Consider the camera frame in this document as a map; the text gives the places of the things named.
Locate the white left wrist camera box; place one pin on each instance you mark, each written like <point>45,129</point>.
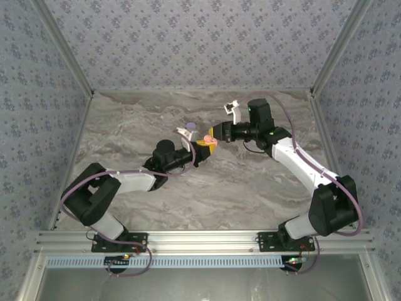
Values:
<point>187,145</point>

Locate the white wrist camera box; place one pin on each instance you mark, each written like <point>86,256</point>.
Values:
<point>187,145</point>
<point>237,114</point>

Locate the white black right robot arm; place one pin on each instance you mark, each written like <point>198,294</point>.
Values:
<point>291,160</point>

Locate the black controller board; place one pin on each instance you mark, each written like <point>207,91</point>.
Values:
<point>116,261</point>
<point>293,263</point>

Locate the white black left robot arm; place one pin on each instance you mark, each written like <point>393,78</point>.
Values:
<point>138,183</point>

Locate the purple earbud charging case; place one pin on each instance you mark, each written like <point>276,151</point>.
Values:
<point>191,126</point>

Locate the aluminium frame post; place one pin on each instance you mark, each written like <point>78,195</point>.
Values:
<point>65,44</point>
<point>340,44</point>

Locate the grey metal sheet panel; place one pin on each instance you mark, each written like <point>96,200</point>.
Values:
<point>203,285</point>

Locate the pink earbud charging case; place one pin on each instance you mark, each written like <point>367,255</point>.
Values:
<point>208,138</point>

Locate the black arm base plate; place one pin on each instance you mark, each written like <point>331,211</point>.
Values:
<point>266,243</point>
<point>138,239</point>

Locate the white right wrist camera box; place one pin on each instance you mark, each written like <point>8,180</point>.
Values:
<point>237,114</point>

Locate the wide aluminium frame rail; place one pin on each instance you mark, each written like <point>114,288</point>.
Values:
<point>203,239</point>

